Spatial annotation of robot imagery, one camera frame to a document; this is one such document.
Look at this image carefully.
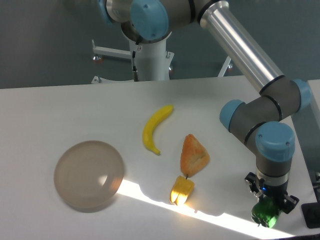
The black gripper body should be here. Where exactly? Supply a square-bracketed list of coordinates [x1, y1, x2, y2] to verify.
[254, 170, 290, 201]

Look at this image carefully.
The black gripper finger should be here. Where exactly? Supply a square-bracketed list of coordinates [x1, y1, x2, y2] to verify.
[282, 194, 299, 214]
[244, 172, 264, 200]

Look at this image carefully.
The green bell pepper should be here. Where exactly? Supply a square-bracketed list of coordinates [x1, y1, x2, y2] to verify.
[251, 196, 282, 229]

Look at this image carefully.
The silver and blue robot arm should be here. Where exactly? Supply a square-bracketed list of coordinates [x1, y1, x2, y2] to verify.
[97, 0, 312, 214]

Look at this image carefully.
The yellow bell pepper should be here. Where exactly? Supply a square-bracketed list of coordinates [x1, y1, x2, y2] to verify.
[169, 176, 195, 206]

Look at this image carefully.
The black device at table edge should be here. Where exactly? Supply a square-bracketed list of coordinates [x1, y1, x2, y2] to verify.
[300, 171, 320, 229]

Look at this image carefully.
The orange bread piece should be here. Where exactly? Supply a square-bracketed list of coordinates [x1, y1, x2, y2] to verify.
[180, 134, 210, 178]

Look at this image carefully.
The yellow banana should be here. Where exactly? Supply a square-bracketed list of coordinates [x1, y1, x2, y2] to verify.
[142, 104, 174, 156]

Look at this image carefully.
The translucent brown plate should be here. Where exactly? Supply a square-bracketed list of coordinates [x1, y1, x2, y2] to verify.
[53, 140, 125, 213]

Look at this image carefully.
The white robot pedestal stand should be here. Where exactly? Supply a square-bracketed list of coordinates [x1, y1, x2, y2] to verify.
[91, 22, 233, 84]

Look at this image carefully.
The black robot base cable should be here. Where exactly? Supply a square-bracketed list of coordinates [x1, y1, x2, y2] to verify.
[131, 34, 144, 82]

